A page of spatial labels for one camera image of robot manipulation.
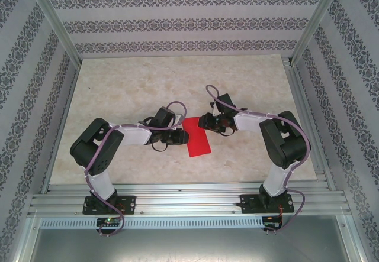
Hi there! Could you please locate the slotted grey cable duct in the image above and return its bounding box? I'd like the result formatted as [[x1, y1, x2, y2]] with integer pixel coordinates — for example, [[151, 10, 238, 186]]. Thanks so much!
[[40, 216, 265, 229]]

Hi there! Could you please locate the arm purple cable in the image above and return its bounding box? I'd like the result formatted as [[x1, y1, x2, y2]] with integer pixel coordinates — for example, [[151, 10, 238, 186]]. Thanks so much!
[[83, 100, 188, 238], [205, 84, 312, 235]]

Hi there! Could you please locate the aluminium mounting rail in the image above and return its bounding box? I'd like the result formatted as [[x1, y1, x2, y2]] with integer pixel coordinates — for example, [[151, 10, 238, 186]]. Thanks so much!
[[28, 183, 352, 216]]

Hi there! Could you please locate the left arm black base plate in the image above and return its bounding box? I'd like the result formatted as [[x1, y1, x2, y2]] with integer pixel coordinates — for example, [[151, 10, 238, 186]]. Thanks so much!
[[82, 195, 137, 216]]

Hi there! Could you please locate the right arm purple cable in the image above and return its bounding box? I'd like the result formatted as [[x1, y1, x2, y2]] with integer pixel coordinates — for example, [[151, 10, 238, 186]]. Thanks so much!
[[205, 84, 312, 235]]

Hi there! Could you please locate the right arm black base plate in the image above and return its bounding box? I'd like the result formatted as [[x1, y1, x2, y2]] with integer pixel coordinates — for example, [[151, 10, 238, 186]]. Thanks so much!
[[239, 193, 295, 215]]

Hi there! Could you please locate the red square paper sheet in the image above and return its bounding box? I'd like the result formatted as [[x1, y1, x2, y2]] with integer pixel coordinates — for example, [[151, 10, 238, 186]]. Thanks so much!
[[182, 115, 213, 159]]

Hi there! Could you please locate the aluminium frame post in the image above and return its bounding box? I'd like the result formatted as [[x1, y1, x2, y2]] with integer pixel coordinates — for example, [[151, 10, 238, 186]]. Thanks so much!
[[291, 0, 347, 67], [23, 0, 83, 65]]

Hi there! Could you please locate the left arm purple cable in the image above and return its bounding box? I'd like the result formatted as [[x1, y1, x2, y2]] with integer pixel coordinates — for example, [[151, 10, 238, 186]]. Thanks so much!
[[83, 100, 188, 238]]

